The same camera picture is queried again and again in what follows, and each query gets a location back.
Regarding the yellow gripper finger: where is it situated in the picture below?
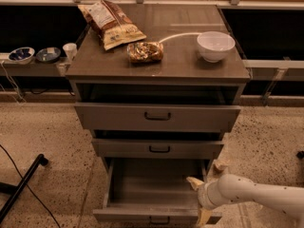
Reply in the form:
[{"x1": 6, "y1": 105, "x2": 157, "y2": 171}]
[
  {"x1": 186, "y1": 177, "x2": 204, "y2": 191},
  {"x1": 197, "y1": 207, "x2": 212, "y2": 227}
]

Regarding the grey bottom drawer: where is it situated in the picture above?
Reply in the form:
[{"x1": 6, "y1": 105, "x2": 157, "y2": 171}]
[{"x1": 92, "y1": 158, "x2": 223, "y2": 226}]

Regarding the grey drawer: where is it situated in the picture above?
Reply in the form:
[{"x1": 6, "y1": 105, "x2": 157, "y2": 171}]
[
  {"x1": 92, "y1": 158, "x2": 223, "y2": 226},
  {"x1": 92, "y1": 139, "x2": 223, "y2": 160},
  {"x1": 75, "y1": 103, "x2": 240, "y2": 133}
]

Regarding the grey middle drawer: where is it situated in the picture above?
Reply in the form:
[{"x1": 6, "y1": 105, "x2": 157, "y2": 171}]
[{"x1": 92, "y1": 139, "x2": 223, "y2": 160}]

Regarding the grey drawer cabinet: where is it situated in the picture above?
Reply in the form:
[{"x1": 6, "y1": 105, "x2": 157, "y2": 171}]
[{"x1": 65, "y1": 3, "x2": 252, "y2": 176}]

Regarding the grey top drawer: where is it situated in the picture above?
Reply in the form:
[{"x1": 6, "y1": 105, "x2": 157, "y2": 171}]
[{"x1": 75, "y1": 103, "x2": 240, "y2": 133}]

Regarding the crumpled paper scrap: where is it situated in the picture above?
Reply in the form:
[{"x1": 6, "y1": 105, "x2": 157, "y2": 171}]
[{"x1": 214, "y1": 160, "x2": 228, "y2": 173}]

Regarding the white bowl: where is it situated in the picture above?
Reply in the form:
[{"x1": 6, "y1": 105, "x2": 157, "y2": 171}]
[{"x1": 197, "y1": 31, "x2": 236, "y2": 63}]

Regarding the clear snack packet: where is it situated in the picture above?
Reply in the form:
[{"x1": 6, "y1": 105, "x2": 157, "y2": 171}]
[{"x1": 127, "y1": 42, "x2": 163, "y2": 63}]

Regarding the brown chip bag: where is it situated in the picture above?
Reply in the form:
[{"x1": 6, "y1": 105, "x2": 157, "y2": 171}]
[{"x1": 78, "y1": 0, "x2": 146, "y2": 50}]

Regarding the grey side shelf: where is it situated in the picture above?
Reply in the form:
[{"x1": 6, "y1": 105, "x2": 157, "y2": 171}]
[{"x1": 0, "y1": 53, "x2": 70, "y2": 77}]

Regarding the black stand leg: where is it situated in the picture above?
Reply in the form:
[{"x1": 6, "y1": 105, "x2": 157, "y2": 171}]
[{"x1": 0, "y1": 154, "x2": 48, "y2": 223}]

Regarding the white paper cup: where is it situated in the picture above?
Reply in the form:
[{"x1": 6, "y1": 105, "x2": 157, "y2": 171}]
[{"x1": 63, "y1": 43, "x2": 77, "y2": 61}]

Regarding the dark blue bowl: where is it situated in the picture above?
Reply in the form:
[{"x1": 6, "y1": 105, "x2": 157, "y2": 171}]
[{"x1": 36, "y1": 47, "x2": 61, "y2": 63}]

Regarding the blue patterned bowl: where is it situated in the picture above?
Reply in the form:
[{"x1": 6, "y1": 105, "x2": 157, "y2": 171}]
[{"x1": 9, "y1": 47, "x2": 35, "y2": 65}]

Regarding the black floor cable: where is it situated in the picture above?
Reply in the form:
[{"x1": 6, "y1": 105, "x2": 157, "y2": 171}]
[{"x1": 0, "y1": 143, "x2": 62, "y2": 228}]

